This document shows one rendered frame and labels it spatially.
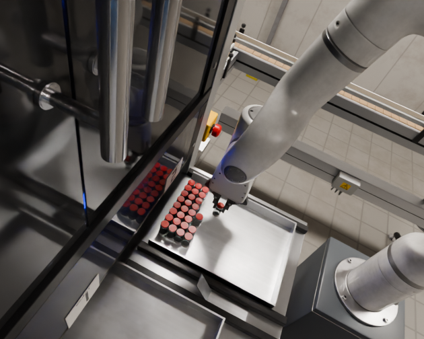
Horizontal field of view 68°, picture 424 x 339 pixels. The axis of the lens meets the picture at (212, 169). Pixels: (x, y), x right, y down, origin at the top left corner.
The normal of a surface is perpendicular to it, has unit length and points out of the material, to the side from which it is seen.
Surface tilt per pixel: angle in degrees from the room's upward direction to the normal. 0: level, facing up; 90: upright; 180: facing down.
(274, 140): 56
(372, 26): 89
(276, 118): 43
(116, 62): 90
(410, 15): 99
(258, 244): 0
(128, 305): 0
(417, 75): 90
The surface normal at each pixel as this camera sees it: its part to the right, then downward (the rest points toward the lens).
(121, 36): 0.47, 0.74
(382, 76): -0.41, 0.62
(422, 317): 0.24, -0.63
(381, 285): -0.80, 0.30
